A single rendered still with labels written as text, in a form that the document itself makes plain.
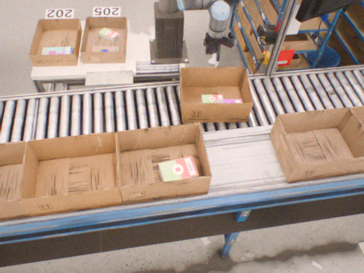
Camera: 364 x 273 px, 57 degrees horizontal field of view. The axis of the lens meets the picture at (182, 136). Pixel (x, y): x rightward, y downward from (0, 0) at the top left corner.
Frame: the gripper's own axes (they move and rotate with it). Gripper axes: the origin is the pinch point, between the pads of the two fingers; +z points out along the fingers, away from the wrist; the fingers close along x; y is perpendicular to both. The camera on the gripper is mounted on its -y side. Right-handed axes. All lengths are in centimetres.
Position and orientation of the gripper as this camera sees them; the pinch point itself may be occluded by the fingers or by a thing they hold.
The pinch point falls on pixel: (214, 59)
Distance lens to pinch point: 200.4
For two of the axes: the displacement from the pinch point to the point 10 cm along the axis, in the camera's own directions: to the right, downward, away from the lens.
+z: -0.6, 5.0, 8.6
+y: -9.9, 1.0, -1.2
